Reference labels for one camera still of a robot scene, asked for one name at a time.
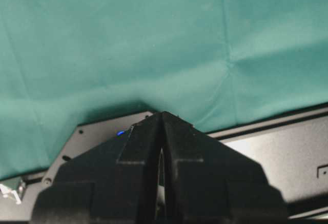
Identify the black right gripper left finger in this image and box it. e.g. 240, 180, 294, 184
32, 113, 162, 223

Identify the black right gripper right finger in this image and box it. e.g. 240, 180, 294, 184
161, 112, 288, 223

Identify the green table cloth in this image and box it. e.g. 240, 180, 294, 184
1, 0, 327, 178

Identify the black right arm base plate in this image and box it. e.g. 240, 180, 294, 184
1, 111, 153, 223

